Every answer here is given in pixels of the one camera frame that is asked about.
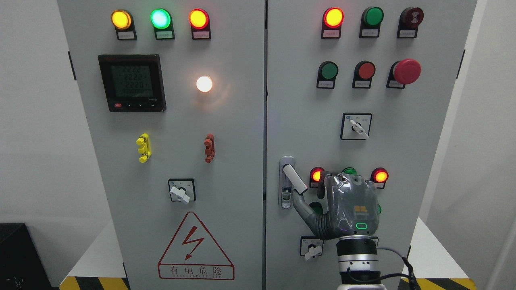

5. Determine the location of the yellow black hazard tape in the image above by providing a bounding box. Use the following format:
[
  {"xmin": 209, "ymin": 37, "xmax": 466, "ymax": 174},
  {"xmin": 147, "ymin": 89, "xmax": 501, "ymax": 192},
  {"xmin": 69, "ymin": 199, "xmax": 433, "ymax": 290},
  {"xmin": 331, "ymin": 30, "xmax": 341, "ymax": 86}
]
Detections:
[
  {"xmin": 417, "ymin": 278, "xmax": 477, "ymax": 290},
  {"xmin": 59, "ymin": 276, "xmax": 131, "ymax": 290}
]

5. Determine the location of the white key selector switch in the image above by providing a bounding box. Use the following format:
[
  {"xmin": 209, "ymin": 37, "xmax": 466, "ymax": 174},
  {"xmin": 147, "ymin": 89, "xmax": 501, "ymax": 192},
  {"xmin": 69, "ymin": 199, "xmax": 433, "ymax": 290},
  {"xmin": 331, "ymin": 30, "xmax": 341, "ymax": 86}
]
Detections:
[{"xmin": 341, "ymin": 112, "xmax": 372, "ymax": 140}]

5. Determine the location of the yellow black hazard tape right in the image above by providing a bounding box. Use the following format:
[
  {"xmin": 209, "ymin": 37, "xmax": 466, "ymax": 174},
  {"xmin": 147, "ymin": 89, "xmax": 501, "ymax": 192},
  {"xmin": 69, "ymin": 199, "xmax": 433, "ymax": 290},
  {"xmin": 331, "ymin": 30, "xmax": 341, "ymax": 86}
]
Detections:
[{"xmin": 417, "ymin": 278, "xmax": 477, "ymax": 290}]

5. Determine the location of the grey right cabinet door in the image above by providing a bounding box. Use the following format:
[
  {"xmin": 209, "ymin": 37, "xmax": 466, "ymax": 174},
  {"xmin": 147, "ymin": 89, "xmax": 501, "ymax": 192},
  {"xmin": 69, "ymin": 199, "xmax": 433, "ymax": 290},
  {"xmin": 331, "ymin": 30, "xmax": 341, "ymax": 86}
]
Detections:
[{"xmin": 265, "ymin": 0, "xmax": 477, "ymax": 290}]

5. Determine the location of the black box on floor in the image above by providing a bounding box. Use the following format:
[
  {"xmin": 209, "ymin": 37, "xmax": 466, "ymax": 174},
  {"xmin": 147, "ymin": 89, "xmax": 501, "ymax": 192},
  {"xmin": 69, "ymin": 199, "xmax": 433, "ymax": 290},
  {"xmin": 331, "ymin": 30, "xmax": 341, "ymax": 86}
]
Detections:
[{"xmin": 0, "ymin": 223, "xmax": 52, "ymax": 290}]

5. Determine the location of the silver door handle lock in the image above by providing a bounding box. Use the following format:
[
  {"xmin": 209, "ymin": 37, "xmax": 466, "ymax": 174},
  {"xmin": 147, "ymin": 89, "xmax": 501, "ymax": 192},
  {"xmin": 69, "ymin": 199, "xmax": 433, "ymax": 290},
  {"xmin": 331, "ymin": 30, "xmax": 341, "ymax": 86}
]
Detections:
[{"xmin": 279, "ymin": 156, "xmax": 308, "ymax": 209}]

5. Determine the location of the green lit indicator light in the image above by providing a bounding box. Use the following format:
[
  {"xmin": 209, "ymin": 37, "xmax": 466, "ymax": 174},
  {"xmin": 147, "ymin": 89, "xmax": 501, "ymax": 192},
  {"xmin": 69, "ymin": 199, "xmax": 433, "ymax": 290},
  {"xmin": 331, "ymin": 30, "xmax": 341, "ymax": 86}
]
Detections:
[{"xmin": 150, "ymin": 8, "xmax": 175, "ymax": 40}]

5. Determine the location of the green push button lower left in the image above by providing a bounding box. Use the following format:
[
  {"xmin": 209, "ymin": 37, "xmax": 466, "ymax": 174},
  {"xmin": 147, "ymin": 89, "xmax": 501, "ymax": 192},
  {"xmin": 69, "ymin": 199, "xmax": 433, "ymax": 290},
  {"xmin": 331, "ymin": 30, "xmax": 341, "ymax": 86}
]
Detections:
[{"xmin": 309, "ymin": 202, "xmax": 324, "ymax": 214}]

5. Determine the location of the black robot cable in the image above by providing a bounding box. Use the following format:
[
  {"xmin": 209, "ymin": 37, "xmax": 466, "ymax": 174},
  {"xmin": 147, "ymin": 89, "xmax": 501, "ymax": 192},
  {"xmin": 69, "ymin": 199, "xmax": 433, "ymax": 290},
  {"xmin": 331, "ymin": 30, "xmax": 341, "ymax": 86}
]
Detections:
[{"xmin": 349, "ymin": 246, "xmax": 422, "ymax": 290}]

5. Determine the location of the white selector switch door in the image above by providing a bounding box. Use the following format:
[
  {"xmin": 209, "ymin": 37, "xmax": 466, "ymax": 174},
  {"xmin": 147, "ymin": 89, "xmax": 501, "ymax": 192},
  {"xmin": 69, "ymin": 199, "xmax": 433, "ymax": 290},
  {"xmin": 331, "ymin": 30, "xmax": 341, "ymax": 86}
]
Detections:
[
  {"xmin": 299, "ymin": 236, "xmax": 324, "ymax": 261},
  {"xmin": 168, "ymin": 178, "xmax": 196, "ymax": 204}
]

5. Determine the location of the red lit indicator lower right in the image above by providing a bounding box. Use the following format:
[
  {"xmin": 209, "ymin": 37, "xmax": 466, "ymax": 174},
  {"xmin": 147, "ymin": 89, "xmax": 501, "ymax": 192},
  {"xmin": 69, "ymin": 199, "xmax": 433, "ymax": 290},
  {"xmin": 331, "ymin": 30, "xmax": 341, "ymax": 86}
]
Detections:
[{"xmin": 370, "ymin": 167, "xmax": 389, "ymax": 189}]

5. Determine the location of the grey cabinet door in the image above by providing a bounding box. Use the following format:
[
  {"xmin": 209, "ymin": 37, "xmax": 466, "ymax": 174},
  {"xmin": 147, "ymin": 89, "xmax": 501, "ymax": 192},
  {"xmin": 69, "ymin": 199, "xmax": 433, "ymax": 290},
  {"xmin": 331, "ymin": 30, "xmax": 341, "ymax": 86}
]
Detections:
[
  {"xmin": 265, "ymin": 0, "xmax": 477, "ymax": 290},
  {"xmin": 58, "ymin": 0, "xmax": 266, "ymax": 290}
]

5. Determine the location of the black digital power meter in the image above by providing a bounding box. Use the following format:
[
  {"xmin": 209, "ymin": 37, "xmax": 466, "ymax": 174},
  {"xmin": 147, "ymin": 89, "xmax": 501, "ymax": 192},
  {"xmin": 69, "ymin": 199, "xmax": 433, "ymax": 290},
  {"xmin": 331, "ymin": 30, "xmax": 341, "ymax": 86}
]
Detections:
[{"xmin": 98, "ymin": 54, "xmax": 166, "ymax": 112}]

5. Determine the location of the yellow indicator light top left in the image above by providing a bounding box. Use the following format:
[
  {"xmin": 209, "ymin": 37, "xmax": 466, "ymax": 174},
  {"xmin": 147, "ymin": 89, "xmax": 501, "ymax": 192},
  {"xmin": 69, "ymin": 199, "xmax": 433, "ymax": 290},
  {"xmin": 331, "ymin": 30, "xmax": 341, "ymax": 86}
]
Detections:
[{"xmin": 111, "ymin": 9, "xmax": 137, "ymax": 40}]

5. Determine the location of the green indicator top right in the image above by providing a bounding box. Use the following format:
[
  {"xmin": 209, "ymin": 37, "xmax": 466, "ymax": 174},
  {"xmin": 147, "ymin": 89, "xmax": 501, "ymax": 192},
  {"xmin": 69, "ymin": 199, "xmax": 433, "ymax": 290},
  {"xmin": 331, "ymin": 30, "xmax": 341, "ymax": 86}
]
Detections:
[{"xmin": 359, "ymin": 6, "xmax": 385, "ymax": 38}]

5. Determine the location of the red lit indicator lower left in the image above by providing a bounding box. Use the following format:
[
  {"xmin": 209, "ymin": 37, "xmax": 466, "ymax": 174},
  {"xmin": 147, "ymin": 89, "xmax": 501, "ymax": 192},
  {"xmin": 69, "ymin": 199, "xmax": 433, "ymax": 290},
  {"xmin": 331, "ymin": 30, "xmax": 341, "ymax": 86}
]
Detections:
[{"xmin": 309, "ymin": 167, "xmax": 324, "ymax": 189}]

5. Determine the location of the dark red buzzer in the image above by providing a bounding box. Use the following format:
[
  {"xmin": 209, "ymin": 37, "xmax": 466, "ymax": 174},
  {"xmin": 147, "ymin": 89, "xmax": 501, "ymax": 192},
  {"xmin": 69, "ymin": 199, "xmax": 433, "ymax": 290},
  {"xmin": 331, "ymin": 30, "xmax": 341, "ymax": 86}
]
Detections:
[{"xmin": 397, "ymin": 7, "xmax": 424, "ymax": 39}]

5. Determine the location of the red push button upper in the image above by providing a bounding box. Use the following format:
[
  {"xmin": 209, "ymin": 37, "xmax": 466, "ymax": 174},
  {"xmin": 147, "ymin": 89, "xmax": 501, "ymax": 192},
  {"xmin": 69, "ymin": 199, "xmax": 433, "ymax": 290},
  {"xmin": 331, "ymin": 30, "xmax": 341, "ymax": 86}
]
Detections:
[{"xmin": 352, "ymin": 60, "xmax": 376, "ymax": 89}]

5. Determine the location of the grey left cabinet door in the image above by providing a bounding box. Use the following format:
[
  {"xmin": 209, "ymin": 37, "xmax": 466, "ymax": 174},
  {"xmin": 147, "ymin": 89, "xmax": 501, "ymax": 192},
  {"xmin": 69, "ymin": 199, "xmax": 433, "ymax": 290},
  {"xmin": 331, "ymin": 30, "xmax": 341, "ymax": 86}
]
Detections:
[{"xmin": 58, "ymin": 0, "xmax": 266, "ymax": 290}]

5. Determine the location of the red emergency stop mushroom button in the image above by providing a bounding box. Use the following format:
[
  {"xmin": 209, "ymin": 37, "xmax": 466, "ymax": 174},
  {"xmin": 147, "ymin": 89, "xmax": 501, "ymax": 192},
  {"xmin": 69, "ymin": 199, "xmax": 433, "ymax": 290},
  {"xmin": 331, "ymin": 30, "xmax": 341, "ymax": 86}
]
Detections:
[{"xmin": 386, "ymin": 58, "xmax": 421, "ymax": 89}]

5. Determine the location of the green push button upper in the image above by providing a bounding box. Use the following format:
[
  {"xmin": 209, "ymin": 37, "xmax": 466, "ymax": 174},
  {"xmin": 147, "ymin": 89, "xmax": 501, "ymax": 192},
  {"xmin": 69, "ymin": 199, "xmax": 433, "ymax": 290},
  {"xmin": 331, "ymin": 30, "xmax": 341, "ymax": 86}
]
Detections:
[{"xmin": 316, "ymin": 61, "xmax": 339, "ymax": 89}]

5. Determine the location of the red lit indicator top right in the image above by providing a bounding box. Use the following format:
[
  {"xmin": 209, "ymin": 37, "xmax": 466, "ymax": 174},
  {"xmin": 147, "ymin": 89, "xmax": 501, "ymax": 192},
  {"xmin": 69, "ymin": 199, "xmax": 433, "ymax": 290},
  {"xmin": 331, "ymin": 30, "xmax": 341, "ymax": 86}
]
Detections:
[{"xmin": 321, "ymin": 7, "xmax": 345, "ymax": 39}]

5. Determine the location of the red plastic terminal clip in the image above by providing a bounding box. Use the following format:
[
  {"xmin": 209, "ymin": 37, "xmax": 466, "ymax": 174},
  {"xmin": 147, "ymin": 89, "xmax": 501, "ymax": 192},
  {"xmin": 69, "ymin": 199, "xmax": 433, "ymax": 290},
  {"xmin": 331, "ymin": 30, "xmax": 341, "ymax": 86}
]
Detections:
[{"xmin": 204, "ymin": 134, "xmax": 215, "ymax": 163}]

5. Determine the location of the red-orange indicator light left door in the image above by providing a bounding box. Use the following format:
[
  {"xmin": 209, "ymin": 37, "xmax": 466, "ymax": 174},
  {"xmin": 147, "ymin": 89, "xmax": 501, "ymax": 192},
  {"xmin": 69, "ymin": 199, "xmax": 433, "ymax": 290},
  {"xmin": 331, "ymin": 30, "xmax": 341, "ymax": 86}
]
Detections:
[{"xmin": 189, "ymin": 8, "xmax": 211, "ymax": 40}]

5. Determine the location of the white selector switch left door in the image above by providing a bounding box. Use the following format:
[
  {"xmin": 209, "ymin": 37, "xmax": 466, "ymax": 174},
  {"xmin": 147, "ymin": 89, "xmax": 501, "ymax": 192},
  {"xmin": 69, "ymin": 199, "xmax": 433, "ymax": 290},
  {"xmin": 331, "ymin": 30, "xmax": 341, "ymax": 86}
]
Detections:
[{"xmin": 168, "ymin": 178, "xmax": 196, "ymax": 204}]

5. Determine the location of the white selector switch right door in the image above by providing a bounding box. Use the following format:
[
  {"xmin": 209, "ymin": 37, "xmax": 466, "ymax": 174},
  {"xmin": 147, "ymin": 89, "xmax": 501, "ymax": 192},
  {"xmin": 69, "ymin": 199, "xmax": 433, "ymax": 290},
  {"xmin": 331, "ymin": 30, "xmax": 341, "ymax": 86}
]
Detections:
[{"xmin": 299, "ymin": 236, "xmax": 324, "ymax": 261}]

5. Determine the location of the red lit indicator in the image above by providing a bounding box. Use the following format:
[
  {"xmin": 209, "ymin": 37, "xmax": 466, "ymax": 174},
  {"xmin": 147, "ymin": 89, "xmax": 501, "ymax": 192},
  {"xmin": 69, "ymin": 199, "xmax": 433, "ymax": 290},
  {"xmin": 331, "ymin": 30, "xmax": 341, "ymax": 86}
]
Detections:
[
  {"xmin": 370, "ymin": 167, "xmax": 389, "ymax": 189},
  {"xmin": 309, "ymin": 167, "xmax": 324, "ymax": 189},
  {"xmin": 321, "ymin": 7, "xmax": 345, "ymax": 39}
]

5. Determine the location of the white lit indicator lamp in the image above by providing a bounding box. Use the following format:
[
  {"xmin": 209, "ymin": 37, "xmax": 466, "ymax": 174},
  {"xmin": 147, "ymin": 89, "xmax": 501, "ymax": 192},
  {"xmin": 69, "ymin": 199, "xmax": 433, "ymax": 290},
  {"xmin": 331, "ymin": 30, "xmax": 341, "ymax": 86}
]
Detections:
[{"xmin": 196, "ymin": 75, "xmax": 213, "ymax": 93}]

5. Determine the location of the yellow plastic terminal clip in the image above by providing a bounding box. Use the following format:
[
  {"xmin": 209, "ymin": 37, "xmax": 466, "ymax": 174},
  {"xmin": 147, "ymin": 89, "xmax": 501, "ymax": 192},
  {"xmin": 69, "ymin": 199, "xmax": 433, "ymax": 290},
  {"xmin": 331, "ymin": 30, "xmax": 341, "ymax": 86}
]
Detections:
[{"xmin": 136, "ymin": 133, "xmax": 152, "ymax": 163}]

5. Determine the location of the green indicator lower middle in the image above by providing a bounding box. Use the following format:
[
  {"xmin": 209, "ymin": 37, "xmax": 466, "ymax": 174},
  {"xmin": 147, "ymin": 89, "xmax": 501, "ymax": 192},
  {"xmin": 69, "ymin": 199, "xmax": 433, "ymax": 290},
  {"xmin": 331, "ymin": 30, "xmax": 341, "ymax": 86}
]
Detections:
[{"xmin": 341, "ymin": 167, "xmax": 357, "ymax": 175}]

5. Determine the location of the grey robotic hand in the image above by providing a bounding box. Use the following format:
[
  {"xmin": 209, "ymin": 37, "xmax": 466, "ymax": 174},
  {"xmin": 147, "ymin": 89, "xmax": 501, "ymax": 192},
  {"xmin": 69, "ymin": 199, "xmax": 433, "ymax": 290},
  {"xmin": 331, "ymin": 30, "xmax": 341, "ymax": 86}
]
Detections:
[{"xmin": 286, "ymin": 171, "xmax": 380, "ymax": 240}]

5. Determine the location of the red electrical hazard warning sticker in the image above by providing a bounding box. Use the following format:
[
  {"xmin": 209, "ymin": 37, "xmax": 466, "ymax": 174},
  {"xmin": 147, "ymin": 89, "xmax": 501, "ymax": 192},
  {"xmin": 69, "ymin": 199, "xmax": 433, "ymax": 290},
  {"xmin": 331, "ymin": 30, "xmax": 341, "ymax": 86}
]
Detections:
[{"xmin": 157, "ymin": 211, "xmax": 235, "ymax": 280}]

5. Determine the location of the yellow black hazard tape left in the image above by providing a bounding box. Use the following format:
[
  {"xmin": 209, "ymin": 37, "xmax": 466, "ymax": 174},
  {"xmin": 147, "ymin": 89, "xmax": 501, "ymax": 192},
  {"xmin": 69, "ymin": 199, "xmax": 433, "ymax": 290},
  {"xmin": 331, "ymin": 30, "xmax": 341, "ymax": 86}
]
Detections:
[{"xmin": 59, "ymin": 276, "xmax": 131, "ymax": 290}]

